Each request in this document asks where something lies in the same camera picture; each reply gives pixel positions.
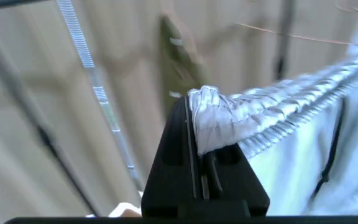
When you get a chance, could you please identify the beige curtain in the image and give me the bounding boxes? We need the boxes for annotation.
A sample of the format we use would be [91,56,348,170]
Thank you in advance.
[0,0,358,218]

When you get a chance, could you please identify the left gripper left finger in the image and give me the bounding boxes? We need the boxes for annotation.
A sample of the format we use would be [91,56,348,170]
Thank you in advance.
[141,96,203,217]

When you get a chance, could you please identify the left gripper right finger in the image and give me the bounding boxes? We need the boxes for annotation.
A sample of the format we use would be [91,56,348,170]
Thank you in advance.
[202,143,270,216]

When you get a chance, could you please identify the pink clothes hanger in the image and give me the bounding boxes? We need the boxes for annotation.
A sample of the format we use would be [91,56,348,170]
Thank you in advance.
[234,3,358,49]

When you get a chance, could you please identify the black clothes rack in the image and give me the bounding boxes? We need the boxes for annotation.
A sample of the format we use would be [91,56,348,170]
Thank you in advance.
[0,0,296,216]

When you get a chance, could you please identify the green long-sleeved shirt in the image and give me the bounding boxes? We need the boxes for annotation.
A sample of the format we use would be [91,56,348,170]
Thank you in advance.
[158,15,206,116]

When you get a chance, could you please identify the pale grey shorts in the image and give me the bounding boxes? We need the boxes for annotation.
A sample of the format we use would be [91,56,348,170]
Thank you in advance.
[187,7,358,216]

